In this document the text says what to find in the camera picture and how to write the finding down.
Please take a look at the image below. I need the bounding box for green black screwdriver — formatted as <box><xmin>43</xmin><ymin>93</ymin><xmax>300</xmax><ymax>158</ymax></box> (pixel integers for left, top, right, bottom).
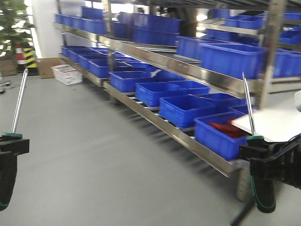
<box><xmin>0</xmin><ymin>68</ymin><xmax>29</xmax><ymax>211</ymax></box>
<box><xmin>242</xmin><ymin>73</ymin><xmax>276</xmax><ymax>213</ymax></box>

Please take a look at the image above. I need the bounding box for white printed basket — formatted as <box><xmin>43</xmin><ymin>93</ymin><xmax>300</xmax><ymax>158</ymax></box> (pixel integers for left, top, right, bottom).
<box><xmin>51</xmin><ymin>64</ymin><xmax>83</xmax><ymax>86</ymax></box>

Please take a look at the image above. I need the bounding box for red white traffic cone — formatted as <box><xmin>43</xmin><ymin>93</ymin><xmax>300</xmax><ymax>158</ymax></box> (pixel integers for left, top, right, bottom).
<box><xmin>16</xmin><ymin>43</ymin><xmax>26</xmax><ymax>72</ymax></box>

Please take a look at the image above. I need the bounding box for blue bin with red items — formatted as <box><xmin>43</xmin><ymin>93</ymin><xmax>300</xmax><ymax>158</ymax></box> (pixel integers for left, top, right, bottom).
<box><xmin>194</xmin><ymin>112</ymin><xmax>248</xmax><ymax>161</ymax></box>

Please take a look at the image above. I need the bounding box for green potted plant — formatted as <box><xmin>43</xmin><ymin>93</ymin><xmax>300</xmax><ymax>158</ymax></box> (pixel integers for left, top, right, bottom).
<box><xmin>0</xmin><ymin>0</ymin><xmax>34</xmax><ymax>57</ymax></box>

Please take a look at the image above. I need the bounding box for yellow black traffic cone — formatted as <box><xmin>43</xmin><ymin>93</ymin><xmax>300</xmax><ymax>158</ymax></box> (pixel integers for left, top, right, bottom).
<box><xmin>23</xmin><ymin>48</ymin><xmax>39</xmax><ymax>76</ymax></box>

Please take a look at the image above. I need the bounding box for brown cardboard box floor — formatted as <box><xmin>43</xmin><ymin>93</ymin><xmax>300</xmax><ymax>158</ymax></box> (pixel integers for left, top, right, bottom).
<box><xmin>37</xmin><ymin>57</ymin><xmax>61</xmax><ymax>79</ymax></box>

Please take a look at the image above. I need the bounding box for steel shelving rack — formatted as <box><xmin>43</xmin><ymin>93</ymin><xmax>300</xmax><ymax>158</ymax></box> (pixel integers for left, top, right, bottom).
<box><xmin>53</xmin><ymin>0</ymin><xmax>301</xmax><ymax>203</ymax></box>

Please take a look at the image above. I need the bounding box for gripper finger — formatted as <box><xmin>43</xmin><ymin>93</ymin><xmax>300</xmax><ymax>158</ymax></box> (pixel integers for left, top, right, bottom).
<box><xmin>0</xmin><ymin>139</ymin><xmax>30</xmax><ymax>155</ymax></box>
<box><xmin>238</xmin><ymin>145</ymin><xmax>269</xmax><ymax>162</ymax></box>

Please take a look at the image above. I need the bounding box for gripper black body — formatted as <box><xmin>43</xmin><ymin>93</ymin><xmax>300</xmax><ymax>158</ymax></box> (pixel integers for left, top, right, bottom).
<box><xmin>256</xmin><ymin>134</ymin><xmax>301</xmax><ymax>189</ymax></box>

